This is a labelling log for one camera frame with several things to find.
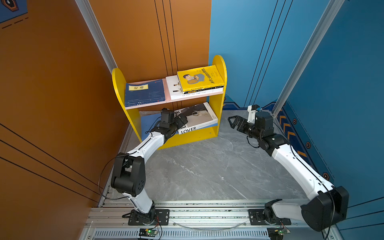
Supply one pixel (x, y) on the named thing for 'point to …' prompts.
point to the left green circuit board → (148, 232)
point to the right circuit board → (277, 233)
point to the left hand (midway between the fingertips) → (183, 119)
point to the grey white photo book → (198, 116)
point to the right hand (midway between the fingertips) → (232, 120)
